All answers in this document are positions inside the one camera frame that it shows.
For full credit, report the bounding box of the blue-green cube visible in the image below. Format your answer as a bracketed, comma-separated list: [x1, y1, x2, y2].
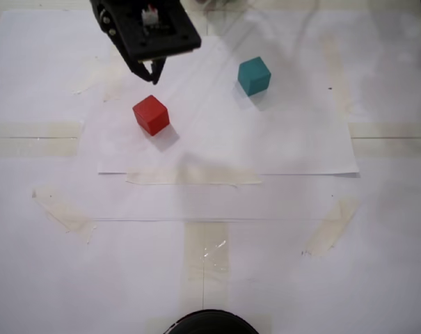
[237, 56, 272, 97]

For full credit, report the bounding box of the white paper sheet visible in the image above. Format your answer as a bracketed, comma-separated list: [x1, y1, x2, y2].
[97, 33, 360, 176]

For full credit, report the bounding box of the black round stand base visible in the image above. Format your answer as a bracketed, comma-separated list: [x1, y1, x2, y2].
[164, 309, 260, 334]

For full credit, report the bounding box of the large white paper underlay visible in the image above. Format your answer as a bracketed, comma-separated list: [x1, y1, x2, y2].
[0, 10, 416, 222]

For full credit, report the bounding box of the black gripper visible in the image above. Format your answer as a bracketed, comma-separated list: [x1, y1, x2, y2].
[89, 0, 202, 86]

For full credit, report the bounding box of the red cube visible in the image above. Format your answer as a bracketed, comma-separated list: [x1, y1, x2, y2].
[132, 95, 170, 137]

